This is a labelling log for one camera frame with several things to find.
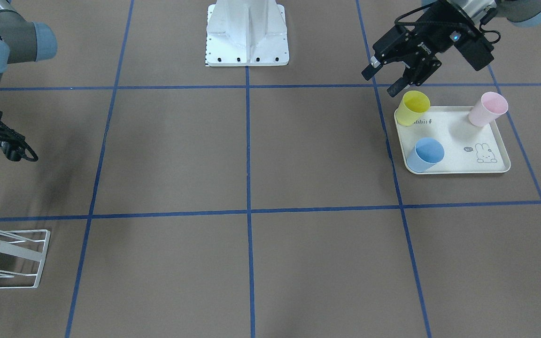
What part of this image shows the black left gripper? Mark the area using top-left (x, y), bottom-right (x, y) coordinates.
top-left (361, 0), bottom-right (495, 98)

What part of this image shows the pink plastic cup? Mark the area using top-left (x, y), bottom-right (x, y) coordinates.
top-left (468, 92), bottom-right (509, 128)

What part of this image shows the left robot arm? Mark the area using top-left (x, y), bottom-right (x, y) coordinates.
top-left (362, 0), bottom-right (541, 97)

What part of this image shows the yellow plastic cup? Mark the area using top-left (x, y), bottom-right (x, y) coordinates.
top-left (395, 91), bottom-right (430, 126)

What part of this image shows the cream rabbit serving tray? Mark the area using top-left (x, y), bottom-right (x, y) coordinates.
top-left (396, 106), bottom-right (511, 175)

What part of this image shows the white wire cup rack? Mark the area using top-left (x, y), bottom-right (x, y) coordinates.
top-left (0, 229), bottom-right (51, 289)

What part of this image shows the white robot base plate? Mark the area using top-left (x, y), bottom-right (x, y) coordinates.
top-left (205, 0), bottom-right (290, 67)

